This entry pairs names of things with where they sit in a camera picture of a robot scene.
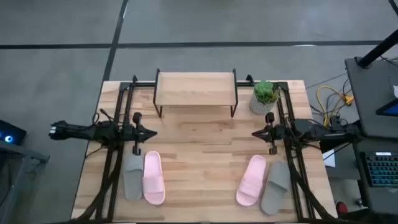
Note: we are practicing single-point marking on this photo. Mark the black pole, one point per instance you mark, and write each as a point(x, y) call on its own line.
point(377, 49)

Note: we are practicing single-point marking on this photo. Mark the tablet with blue screen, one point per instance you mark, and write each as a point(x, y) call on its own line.
point(390, 109)

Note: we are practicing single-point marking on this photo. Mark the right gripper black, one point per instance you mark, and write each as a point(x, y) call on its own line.
point(273, 133)

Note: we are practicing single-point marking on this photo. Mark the grey desk top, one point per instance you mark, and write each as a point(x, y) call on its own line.
point(370, 102)

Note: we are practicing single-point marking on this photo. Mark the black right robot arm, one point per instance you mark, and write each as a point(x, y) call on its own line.
point(320, 132)

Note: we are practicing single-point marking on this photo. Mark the grey metal cart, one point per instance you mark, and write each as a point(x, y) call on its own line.
point(18, 155)

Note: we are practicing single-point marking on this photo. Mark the potted succulent in patterned pot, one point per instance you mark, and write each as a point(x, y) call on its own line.
point(264, 93)

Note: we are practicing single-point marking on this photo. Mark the wooden shelf with black legs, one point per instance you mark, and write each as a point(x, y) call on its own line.
point(196, 88)

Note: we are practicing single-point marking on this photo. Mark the pink rubber slide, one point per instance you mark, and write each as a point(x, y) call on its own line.
point(154, 183)
point(250, 183)

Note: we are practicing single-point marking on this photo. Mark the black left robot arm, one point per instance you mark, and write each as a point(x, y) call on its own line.
point(81, 132)

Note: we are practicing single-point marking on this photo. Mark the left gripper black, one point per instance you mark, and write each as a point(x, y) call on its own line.
point(137, 133)

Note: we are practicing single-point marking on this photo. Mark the backlit black keyboard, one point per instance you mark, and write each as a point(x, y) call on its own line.
point(382, 169)

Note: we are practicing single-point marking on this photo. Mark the grey rubber slide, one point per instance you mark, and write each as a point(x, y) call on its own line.
point(133, 180)
point(275, 189)

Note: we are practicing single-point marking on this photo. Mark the white paper sheet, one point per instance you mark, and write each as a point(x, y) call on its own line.
point(330, 159)

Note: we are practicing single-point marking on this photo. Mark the dark keyboard desk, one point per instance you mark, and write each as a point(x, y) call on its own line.
point(379, 199)

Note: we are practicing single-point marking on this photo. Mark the black metal table frame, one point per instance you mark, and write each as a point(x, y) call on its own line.
point(144, 84)

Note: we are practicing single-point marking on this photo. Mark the black computer with blue light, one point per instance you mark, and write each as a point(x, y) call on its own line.
point(11, 132)

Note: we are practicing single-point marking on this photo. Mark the red round object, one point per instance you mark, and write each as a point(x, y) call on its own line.
point(342, 208)

